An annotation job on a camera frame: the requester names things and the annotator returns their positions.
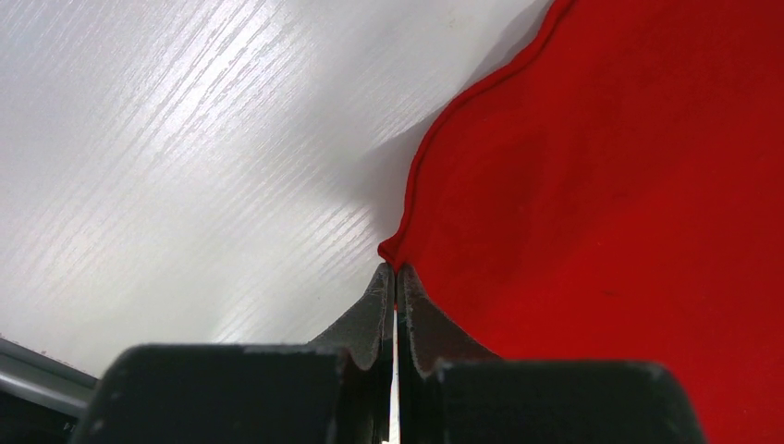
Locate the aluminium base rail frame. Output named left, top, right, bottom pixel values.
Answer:
left=1, top=339, right=98, bottom=443

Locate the red t shirt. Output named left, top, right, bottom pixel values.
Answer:
left=379, top=1, right=783, bottom=443

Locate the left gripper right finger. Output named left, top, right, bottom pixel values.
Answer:
left=396, top=266, right=705, bottom=443

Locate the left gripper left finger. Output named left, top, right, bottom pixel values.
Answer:
left=72, top=264, right=395, bottom=443

